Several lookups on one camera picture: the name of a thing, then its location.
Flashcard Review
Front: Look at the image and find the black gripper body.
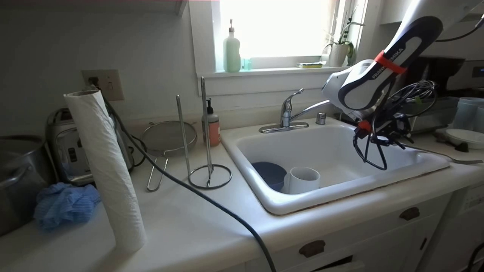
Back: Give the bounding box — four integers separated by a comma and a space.
370, 112, 409, 149

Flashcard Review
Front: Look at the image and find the white kitchen sink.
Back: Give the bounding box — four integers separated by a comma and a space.
219, 118, 452, 218

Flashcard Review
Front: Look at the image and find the blue bowl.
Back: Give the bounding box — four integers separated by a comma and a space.
250, 161, 288, 194

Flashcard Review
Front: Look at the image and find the clear plastic container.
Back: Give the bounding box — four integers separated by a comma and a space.
449, 96, 484, 134

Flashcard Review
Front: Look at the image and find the black coffee maker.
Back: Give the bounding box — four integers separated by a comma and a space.
414, 57, 467, 99

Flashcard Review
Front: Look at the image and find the green plant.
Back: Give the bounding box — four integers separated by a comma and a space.
321, 17, 364, 67

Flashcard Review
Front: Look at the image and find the white plant pot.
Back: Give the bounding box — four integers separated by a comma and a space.
323, 43, 350, 69

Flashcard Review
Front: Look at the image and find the white cup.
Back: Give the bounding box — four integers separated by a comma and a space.
281, 167, 321, 197

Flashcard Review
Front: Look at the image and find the white base cabinet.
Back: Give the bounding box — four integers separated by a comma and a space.
220, 183, 484, 272

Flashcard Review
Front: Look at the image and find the chrome faucet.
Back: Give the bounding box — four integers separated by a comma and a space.
258, 88, 331, 135

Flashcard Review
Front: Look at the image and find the white framed window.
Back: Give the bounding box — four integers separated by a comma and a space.
187, 0, 371, 97

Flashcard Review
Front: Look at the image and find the green dish soap bottle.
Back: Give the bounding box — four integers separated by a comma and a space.
223, 19, 241, 75

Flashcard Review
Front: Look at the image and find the orange soap pump bottle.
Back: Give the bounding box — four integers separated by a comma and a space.
200, 99, 222, 149

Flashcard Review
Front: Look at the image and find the metal mesh strainer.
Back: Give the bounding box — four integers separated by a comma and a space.
135, 120, 199, 194

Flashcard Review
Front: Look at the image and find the white paper towel roll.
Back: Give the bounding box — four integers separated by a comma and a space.
61, 90, 148, 254

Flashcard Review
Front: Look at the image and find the silver countertop appliance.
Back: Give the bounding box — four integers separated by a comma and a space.
43, 108, 135, 186

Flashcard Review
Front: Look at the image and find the blue cloth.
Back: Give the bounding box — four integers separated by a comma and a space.
33, 182, 102, 233

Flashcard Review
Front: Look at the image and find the wire whisk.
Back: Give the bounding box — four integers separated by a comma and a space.
394, 79, 438, 117

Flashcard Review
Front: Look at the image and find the black handled knife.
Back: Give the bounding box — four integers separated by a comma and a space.
436, 132, 471, 155

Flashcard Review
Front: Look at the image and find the black power cord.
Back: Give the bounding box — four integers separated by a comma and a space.
89, 76, 278, 272

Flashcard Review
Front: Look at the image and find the wire paper towel holder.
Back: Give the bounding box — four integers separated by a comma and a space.
173, 76, 234, 193

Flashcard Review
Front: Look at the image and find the beige wall outlet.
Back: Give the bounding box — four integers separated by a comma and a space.
81, 69, 125, 103

